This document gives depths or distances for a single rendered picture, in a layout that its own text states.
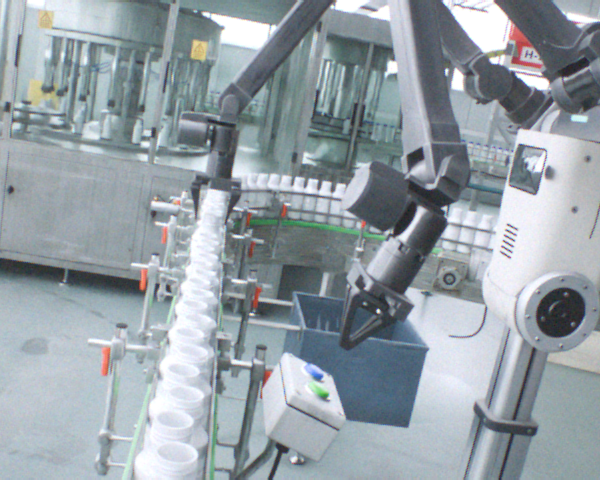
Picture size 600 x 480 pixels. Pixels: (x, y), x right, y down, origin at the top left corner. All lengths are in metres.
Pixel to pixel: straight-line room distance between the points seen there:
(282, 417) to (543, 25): 0.66
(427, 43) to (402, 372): 1.00
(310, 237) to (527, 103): 1.46
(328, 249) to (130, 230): 2.03
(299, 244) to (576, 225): 1.68
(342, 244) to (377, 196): 2.05
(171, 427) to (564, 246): 0.85
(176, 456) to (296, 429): 0.29
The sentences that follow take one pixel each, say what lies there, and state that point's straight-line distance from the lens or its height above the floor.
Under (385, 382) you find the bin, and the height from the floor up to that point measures 0.84.
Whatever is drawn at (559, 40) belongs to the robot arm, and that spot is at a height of 1.62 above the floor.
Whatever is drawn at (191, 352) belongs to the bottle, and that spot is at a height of 1.16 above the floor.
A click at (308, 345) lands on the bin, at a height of 0.91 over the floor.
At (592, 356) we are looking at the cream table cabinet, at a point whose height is 0.11.
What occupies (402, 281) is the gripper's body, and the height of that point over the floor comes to 1.28.
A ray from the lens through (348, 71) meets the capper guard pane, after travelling 6.48.
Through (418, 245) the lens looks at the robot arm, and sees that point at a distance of 0.86.
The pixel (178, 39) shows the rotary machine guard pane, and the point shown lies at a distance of 4.53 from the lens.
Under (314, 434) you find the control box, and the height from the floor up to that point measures 1.07.
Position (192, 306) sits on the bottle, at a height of 1.16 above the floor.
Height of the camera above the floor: 1.47
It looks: 12 degrees down
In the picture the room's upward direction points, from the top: 11 degrees clockwise
